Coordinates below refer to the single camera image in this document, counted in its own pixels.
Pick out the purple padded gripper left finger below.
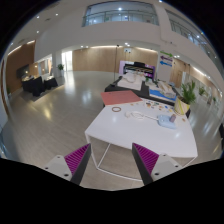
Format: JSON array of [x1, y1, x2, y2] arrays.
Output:
[[44, 144, 91, 185]]

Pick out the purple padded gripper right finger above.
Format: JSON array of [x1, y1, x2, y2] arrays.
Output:
[[132, 143, 182, 185]]

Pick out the pink charger plug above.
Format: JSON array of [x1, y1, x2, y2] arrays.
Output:
[[170, 114, 176, 123]]

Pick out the white square table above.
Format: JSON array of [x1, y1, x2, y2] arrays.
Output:
[[85, 103, 198, 160]]

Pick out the light blue power strip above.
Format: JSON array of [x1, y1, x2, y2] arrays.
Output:
[[158, 115, 176, 129]]

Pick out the coloured small pieces on table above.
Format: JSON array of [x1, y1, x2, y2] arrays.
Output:
[[130, 100, 173, 113]]

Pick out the red mat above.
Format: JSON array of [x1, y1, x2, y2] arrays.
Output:
[[101, 90, 142, 106]]

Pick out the black display table with models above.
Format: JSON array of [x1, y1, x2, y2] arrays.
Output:
[[104, 72, 192, 118]]

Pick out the potted green plant yellow pot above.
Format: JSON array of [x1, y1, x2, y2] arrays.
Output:
[[174, 81, 196, 115]]

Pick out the black draped table left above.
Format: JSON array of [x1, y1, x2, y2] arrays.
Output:
[[22, 77, 45, 97]]

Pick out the small potted plant far left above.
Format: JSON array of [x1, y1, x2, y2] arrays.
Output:
[[57, 64, 64, 76]]

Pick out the purple display shelf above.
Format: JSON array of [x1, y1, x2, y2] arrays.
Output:
[[119, 61, 155, 79]]

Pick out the white coiled cable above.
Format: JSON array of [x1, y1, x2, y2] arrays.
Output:
[[124, 110, 159, 122]]

